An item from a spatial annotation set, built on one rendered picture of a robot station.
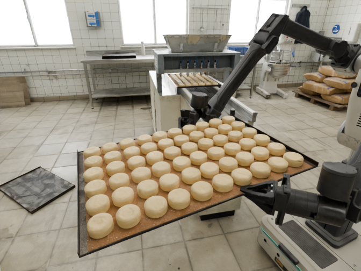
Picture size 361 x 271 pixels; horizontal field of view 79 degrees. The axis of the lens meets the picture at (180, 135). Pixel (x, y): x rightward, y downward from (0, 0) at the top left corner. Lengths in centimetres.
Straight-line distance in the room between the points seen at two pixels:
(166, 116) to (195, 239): 104
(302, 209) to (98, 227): 41
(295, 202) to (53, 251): 164
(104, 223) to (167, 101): 158
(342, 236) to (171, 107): 149
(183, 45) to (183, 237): 151
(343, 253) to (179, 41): 178
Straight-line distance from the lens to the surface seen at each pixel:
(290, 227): 161
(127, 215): 48
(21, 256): 196
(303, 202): 54
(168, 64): 198
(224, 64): 212
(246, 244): 177
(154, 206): 48
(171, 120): 203
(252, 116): 141
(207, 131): 77
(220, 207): 177
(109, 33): 495
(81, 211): 56
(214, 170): 57
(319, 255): 154
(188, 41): 195
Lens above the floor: 136
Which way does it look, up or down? 26 degrees down
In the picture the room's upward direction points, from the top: straight up
